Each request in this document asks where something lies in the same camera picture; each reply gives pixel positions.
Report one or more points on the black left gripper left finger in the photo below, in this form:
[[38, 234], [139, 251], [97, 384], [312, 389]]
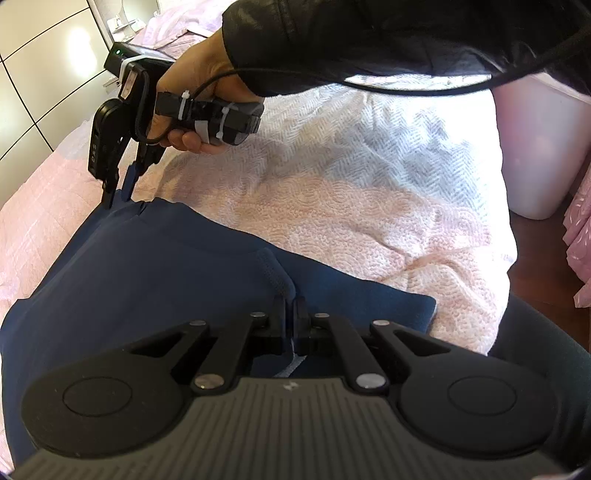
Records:
[[209, 357]]

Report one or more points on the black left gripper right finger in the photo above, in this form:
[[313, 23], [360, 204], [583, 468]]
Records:
[[376, 358]]

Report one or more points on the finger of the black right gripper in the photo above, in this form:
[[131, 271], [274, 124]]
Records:
[[109, 187], [133, 173]]

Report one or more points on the navy blue sweatshirt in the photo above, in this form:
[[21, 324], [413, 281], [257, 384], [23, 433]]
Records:
[[140, 268]]

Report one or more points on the person's right hand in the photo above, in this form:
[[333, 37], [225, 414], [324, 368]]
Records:
[[195, 67]]

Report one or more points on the white glossy wardrobe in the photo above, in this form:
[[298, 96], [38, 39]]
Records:
[[52, 76]]

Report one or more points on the person's dark trouser leg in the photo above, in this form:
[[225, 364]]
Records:
[[529, 339]]

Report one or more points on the pink quilted bed cover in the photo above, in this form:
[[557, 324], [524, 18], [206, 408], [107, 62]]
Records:
[[404, 191]]

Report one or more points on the person's black right sleeve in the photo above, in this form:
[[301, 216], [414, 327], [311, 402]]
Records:
[[286, 47]]

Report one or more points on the pink curtain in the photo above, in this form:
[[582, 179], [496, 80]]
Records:
[[577, 239]]

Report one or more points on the white plastic storage box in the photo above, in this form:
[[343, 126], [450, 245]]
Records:
[[544, 129]]

